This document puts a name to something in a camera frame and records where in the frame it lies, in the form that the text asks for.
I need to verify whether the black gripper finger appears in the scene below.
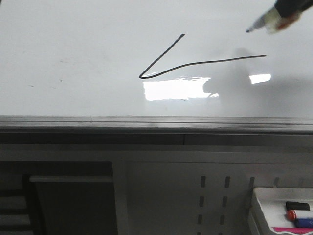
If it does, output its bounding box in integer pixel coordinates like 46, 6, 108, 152
274, 0, 313, 18

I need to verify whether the grey perforated stand panel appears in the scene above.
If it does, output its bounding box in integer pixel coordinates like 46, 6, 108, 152
114, 146, 313, 235

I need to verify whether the red capped marker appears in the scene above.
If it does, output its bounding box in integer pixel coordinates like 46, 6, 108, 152
286, 209, 313, 221

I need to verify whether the pink eraser edge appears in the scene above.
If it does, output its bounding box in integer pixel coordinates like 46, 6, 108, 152
272, 227, 313, 235

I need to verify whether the white marker tray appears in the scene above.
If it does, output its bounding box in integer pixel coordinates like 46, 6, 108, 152
248, 188, 313, 235

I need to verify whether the white whiteboard marker with tape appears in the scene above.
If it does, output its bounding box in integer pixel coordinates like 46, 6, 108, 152
246, 7, 302, 34

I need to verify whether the dark shelf unit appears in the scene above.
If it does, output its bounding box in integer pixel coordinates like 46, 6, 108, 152
0, 161, 118, 235

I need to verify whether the white whiteboard with metal frame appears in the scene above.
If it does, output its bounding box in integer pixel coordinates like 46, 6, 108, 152
0, 0, 313, 133

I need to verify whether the blue capped marker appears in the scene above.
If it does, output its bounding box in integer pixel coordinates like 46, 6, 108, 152
294, 218, 313, 229

